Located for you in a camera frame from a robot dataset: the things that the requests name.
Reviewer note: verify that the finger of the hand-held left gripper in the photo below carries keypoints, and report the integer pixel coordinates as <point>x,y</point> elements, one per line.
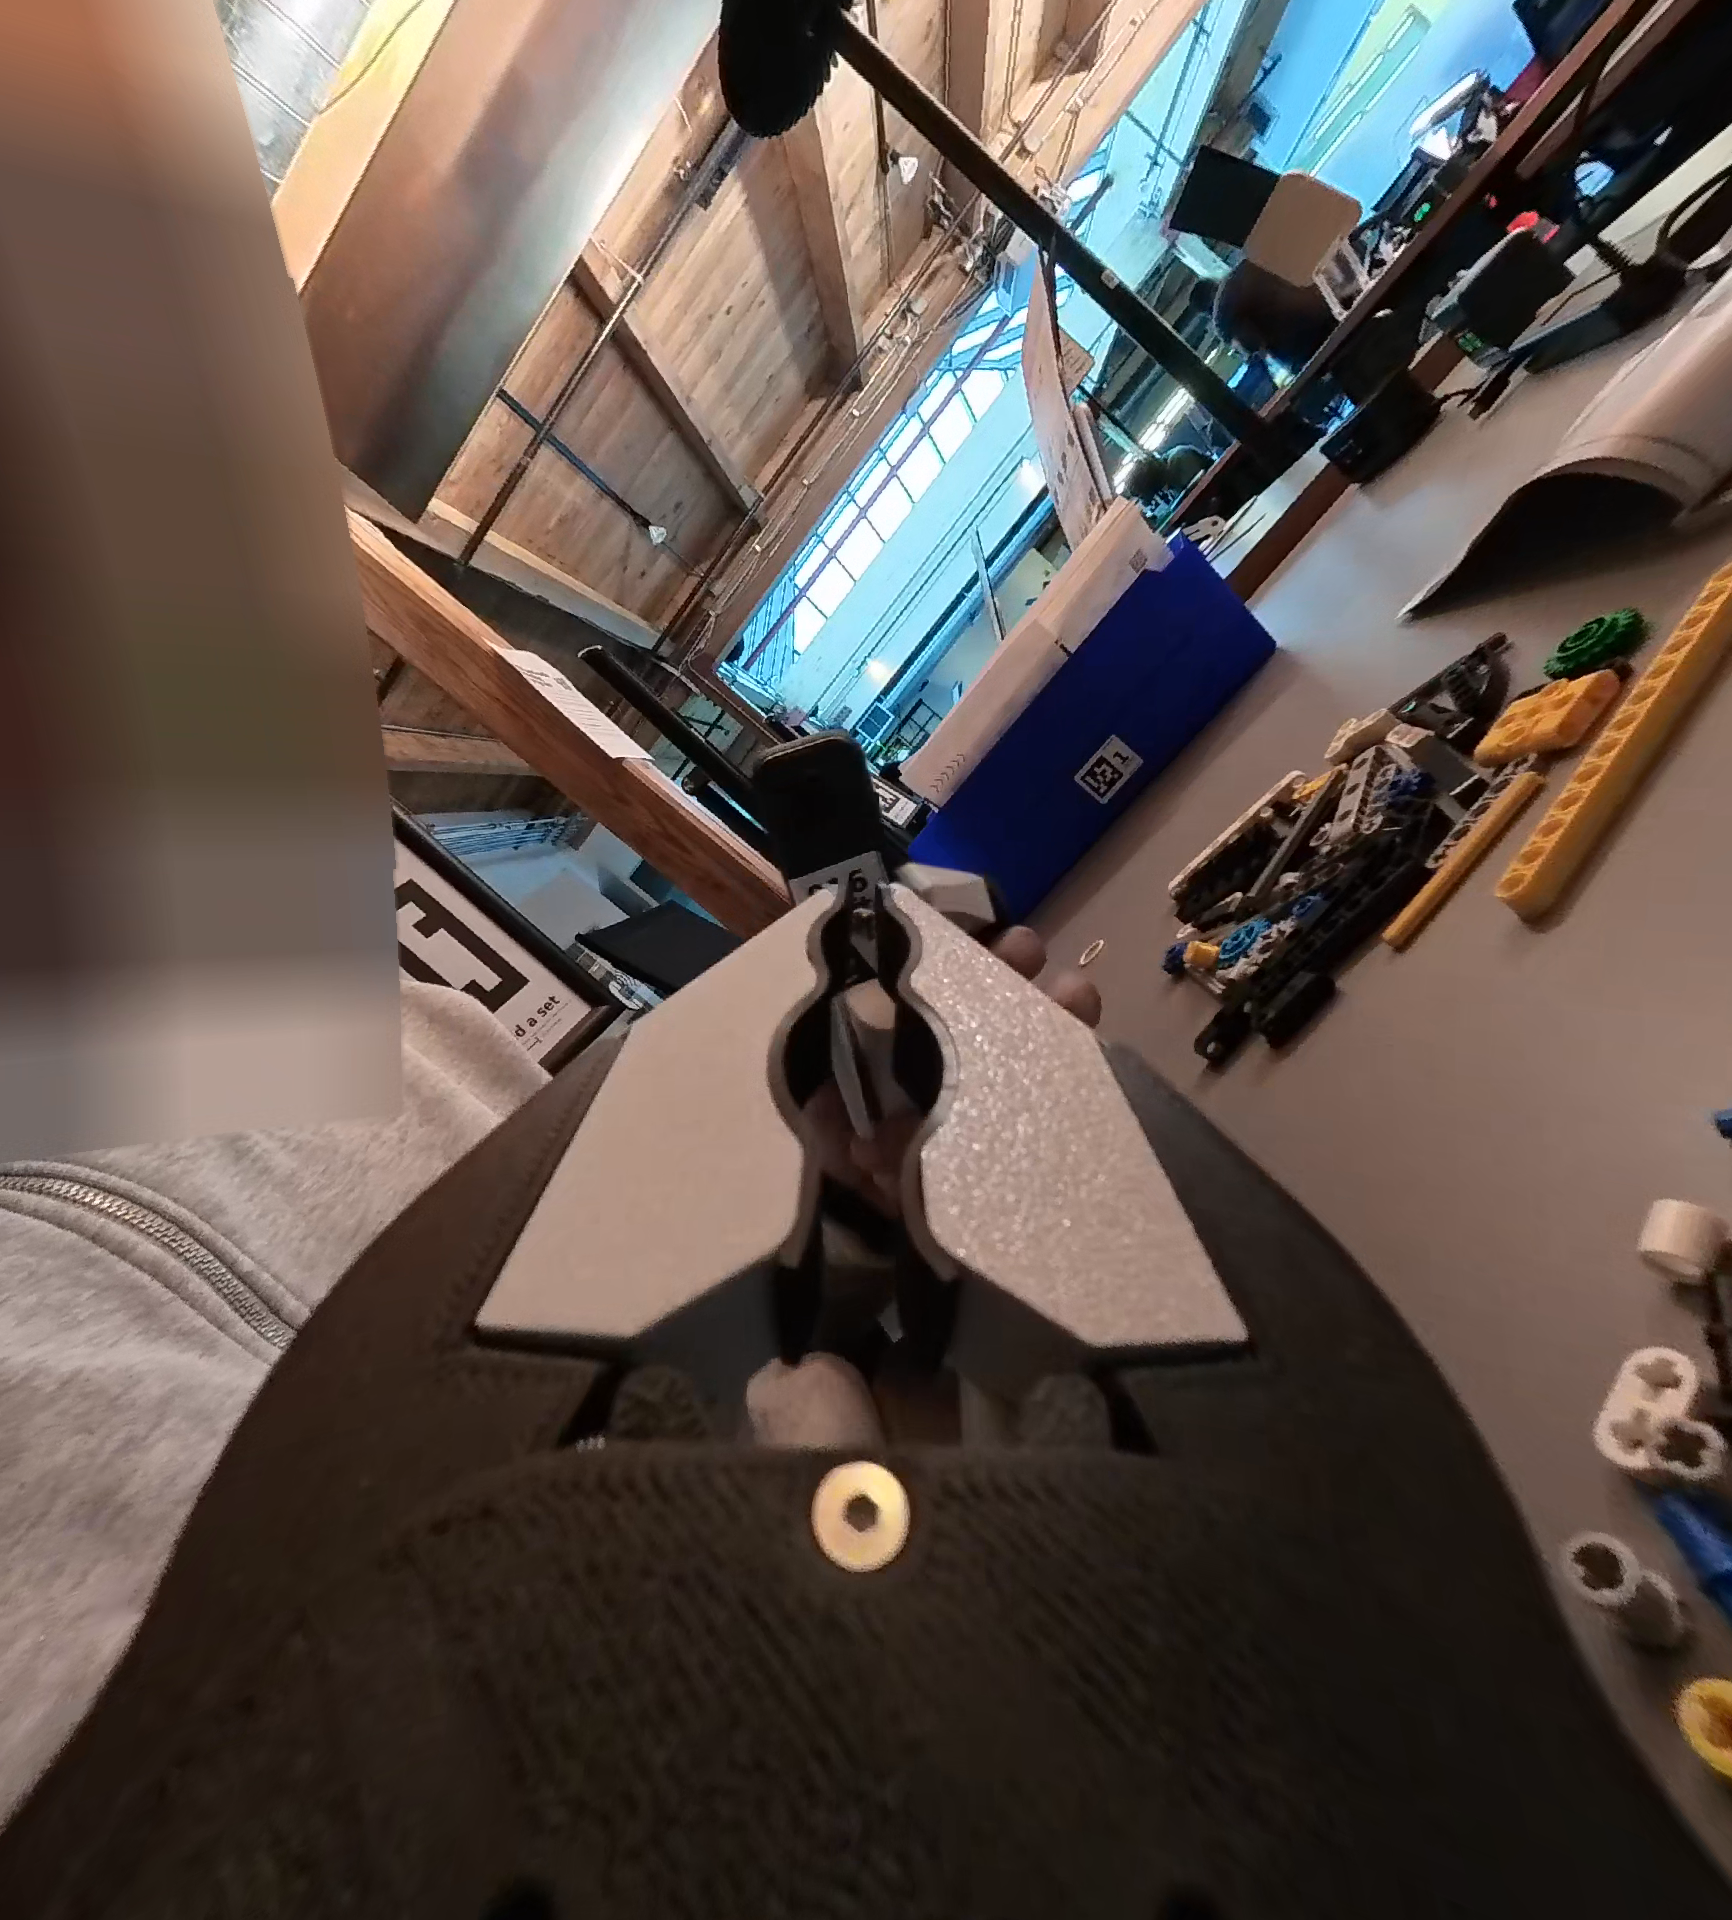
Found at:
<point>863,1064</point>
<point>961,896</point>

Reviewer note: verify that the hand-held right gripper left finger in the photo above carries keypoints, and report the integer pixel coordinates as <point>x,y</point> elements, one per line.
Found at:
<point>656,1185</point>

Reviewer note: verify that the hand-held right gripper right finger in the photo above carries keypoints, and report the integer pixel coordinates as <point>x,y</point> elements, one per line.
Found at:
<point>1077,1185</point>

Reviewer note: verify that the pile of mixed lego pieces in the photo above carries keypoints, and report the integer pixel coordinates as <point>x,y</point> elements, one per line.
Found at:
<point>1300,884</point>

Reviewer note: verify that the thin yellow lego beam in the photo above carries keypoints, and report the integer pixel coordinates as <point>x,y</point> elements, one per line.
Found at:
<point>1466,863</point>

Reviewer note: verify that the scattered small lego parts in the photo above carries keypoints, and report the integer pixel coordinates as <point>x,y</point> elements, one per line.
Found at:
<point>1646,1410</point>

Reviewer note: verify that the yellow lego plate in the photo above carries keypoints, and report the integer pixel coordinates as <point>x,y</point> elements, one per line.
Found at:
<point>1549,720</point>

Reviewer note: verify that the long yellow lego beam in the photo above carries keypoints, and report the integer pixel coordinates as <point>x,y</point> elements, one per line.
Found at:
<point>1631,751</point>

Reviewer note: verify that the green lego gear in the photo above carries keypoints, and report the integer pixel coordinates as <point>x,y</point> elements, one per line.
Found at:
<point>1598,643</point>

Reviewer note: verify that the person's left hand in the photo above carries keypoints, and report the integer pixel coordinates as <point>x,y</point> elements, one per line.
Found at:
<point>1054,974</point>

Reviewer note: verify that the framed black white tag sign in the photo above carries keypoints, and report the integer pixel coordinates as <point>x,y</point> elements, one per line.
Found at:
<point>507,1009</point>

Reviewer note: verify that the blue plastic bin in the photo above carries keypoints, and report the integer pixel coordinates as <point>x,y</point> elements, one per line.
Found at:
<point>1107,705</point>

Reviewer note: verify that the grey zip hoodie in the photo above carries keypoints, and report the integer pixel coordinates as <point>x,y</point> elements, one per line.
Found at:
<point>56,1350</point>

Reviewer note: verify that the black equipment box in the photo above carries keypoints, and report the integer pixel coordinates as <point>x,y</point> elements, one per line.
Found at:
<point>1385,428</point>

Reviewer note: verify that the black stand with round disc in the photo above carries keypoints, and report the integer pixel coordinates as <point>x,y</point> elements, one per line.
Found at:
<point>776,68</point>

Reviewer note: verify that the open instruction booklet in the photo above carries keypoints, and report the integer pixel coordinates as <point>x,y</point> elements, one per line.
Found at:
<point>1706,391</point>

